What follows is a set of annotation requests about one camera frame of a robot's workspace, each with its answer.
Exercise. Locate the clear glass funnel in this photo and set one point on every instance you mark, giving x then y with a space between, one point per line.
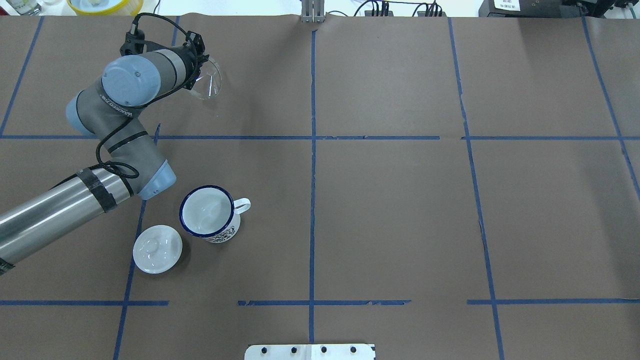
205 81

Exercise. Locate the black computer box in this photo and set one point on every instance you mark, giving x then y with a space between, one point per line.
551 9

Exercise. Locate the white mug lid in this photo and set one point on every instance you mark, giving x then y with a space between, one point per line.
157 249

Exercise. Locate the aluminium frame post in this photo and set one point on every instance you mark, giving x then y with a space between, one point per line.
313 11

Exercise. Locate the clear plastic bottle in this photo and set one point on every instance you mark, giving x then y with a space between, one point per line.
25 7

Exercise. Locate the yellow tape roll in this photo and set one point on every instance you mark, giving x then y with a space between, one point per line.
106 7

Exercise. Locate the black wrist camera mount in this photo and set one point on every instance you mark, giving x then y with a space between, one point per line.
137 44

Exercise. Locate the white camera stand post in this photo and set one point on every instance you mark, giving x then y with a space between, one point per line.
323 351

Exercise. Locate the white enamel mug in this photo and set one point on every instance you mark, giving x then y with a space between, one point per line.
210 213

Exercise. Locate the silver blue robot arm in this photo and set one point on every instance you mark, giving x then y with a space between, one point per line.
128 162

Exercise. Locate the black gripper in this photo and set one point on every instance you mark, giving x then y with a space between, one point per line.
190 65

